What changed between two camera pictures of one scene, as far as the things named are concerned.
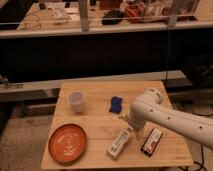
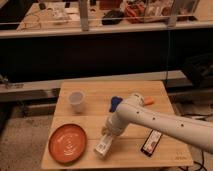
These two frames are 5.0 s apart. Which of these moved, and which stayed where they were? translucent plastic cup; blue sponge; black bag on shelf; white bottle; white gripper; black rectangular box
Moved: white gripper; white bottle
Stayed: translucent plastic cup; black rectangular box; black bag on shelf; blue sponge
